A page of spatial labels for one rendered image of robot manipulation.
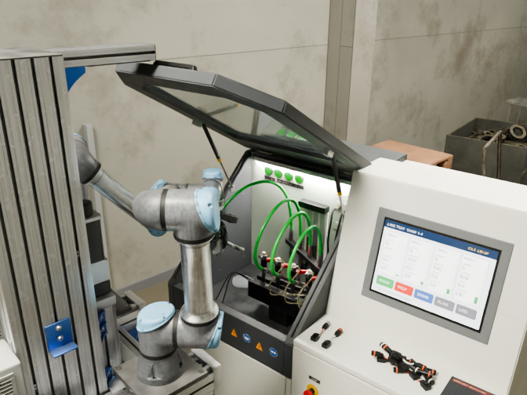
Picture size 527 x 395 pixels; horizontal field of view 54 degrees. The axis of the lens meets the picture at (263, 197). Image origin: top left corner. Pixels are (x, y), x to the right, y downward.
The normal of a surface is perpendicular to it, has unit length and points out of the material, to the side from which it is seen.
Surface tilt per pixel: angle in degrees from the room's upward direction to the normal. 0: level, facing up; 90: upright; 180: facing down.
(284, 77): 90
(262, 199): 90
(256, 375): 90
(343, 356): 0
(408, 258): 76
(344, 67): 90
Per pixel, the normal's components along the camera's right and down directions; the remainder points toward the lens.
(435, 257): -0.61, 0.06
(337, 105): -0.74, 0.25
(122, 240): 0.67, 0.29
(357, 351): 0.01, -0.93
